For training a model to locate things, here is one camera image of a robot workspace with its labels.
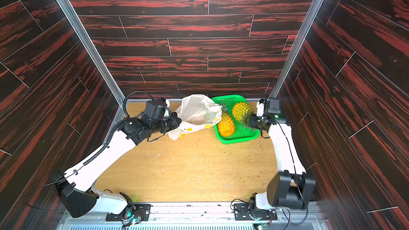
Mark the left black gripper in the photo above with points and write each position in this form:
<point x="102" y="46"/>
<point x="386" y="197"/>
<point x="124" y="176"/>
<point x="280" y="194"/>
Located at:
<point x="173" y="117"/>

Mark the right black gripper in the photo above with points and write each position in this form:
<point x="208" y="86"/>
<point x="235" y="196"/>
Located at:
<point x="254" y="122"/>

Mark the yellow pineapple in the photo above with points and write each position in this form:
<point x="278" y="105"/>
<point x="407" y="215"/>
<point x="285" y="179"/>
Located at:
<point x="226" y="126"/>
<point x="242" y="113"/>

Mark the white plastic bag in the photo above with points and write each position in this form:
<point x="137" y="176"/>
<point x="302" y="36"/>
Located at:
<point x="197" y="112"/>

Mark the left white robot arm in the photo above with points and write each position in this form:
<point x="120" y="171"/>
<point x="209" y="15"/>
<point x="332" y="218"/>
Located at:
<point x="74" y="186"/>

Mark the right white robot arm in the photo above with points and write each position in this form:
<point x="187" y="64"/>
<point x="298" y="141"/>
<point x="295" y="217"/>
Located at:
<point x="292" y="186"/>

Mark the green plastic basket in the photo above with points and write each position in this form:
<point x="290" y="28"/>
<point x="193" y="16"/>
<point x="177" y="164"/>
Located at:
<point x="241" y="134"/>

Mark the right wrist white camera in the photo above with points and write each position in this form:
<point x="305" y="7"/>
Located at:
<point x="260" y="107"/>

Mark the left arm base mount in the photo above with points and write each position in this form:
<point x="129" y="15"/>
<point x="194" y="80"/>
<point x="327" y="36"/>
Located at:
<point x="132" y="214"/>

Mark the metal front rail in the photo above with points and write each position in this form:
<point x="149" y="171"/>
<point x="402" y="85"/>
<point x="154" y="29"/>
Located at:
<point x="202" y="216"/>

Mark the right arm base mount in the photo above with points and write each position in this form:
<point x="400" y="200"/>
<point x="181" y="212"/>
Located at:
<point x="247" y="210"/>

